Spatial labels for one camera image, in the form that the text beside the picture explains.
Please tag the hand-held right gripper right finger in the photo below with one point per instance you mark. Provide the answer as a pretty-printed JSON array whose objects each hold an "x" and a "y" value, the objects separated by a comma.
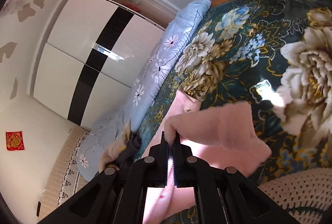
[{"x": 182, "y": 161}]

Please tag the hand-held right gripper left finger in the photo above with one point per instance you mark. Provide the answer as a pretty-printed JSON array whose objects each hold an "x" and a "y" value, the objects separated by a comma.
[{"x": 159, "y": 159}]

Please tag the pink floral fleece garment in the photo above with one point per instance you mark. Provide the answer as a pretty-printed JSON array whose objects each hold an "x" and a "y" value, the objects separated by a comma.
[{"x": 220, "y": 130}]

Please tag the dark grey garment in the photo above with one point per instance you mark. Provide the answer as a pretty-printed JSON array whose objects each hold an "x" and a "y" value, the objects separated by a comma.
[{"x": 132, "y": 146}]

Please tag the beige fleece garment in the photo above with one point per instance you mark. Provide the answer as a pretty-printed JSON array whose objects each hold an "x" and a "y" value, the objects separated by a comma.
[{"x": 111, "y": 151}]

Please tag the beige quilted headboard cover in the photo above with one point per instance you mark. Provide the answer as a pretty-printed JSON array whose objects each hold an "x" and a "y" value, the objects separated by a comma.
[{"x": 59, "y": 182}]

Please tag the teal floral blanket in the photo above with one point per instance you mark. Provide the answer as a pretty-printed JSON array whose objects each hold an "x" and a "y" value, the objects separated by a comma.
[{"x": 246, "y": 63}]

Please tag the beige knitted cloth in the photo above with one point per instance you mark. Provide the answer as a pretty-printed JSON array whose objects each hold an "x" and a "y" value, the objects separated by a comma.
[{"x": 298, "y": 193}]

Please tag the light blue daisy quilt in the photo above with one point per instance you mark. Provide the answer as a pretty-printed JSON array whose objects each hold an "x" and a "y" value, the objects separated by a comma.
[{"x": 171, "y": 40}]

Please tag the white and black wardrobe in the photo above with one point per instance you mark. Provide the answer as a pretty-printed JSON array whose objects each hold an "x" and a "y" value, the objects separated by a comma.
[{"x": 70, "y": 40}]

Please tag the black wall socket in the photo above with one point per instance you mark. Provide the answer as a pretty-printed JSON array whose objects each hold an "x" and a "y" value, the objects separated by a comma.
[{"x": 39, "y": 208}]

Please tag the red wall decoration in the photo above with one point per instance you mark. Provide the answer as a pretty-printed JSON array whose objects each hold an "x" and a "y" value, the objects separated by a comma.
[{"x": 15, "y": 140}]

